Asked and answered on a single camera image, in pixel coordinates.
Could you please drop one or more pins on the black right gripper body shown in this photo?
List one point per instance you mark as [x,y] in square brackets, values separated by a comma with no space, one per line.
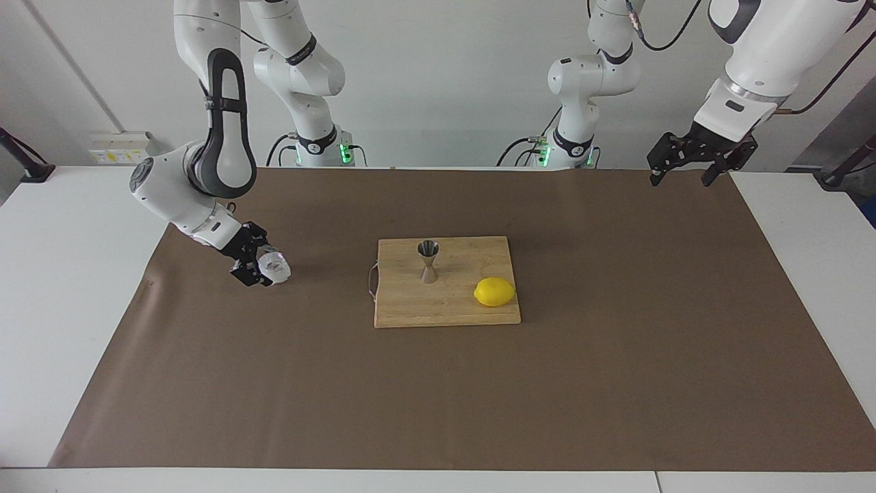
[243,248]

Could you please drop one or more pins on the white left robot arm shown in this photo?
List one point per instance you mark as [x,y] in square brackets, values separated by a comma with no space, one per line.
[773,48]

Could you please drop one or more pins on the wooden cutting board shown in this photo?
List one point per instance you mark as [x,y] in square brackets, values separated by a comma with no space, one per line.
[410,308]

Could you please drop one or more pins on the blue object at table edge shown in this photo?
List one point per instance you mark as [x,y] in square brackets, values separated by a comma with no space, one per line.
[870,213]

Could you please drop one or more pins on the white wall socket strip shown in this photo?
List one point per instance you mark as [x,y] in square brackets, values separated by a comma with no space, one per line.
[123,149]

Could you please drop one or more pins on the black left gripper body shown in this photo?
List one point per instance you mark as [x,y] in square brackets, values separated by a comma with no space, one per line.
[715,144]

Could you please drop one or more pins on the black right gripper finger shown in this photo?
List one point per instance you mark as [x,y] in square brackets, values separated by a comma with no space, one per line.
[259,236]
[248,275]

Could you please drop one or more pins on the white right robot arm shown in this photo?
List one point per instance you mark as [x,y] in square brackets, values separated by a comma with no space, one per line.
[205,41]

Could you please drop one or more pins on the black clamp stand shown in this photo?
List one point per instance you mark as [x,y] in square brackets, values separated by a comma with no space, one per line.
[838,179]
[31,171]

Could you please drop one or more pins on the steel double jigger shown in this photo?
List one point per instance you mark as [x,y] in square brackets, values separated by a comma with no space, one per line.
[429,252]

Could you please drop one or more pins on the clear plastic cup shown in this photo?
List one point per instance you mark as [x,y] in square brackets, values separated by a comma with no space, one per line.
[277,268]

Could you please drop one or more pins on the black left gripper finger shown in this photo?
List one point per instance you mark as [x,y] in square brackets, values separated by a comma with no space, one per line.
[720,170]
[665,154]

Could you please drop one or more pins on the yellow lemon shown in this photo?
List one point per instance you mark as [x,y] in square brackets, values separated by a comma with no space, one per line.
[494,292]

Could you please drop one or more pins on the brown paper table mat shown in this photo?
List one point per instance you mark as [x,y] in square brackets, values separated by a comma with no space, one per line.
[438,390]

